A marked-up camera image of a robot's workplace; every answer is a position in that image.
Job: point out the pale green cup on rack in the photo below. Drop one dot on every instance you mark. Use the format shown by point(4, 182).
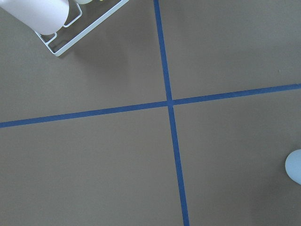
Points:
point(83, 1)

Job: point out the light blue cup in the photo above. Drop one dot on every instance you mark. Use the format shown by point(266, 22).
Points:
point(293, 166)

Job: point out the pink cup on rack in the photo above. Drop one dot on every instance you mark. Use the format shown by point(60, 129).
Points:
point(43, 16)

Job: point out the white rack with cups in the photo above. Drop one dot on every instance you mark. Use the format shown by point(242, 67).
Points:
point(81, 20)

